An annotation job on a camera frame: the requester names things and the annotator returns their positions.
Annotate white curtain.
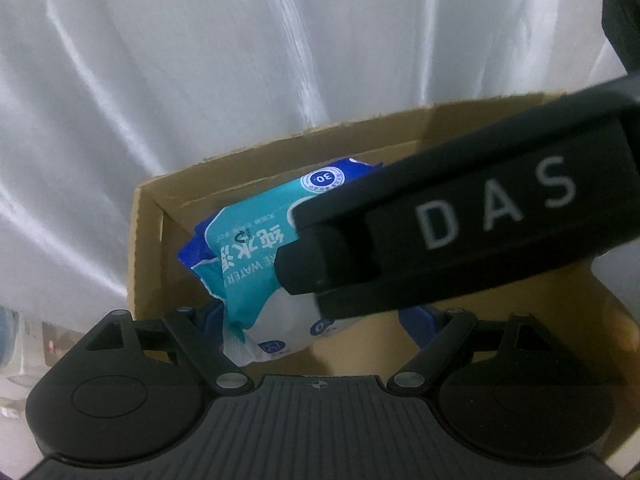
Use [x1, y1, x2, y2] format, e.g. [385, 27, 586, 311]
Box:
[0, 0, 608, 333]

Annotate blue water bottle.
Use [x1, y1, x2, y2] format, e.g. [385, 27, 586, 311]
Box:
[0, 306, 23, 368]

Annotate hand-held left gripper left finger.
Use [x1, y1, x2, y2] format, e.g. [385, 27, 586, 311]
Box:
[83, 305, 247, 392]

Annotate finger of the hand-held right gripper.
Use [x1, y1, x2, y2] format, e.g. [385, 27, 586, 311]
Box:
[275, 226, 372, 297]

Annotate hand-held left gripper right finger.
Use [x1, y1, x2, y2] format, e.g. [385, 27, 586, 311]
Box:
[387, 305, 547, 392]

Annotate brown cardboard box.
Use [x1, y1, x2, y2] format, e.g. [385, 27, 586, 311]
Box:
[127, 91, 640, 480]

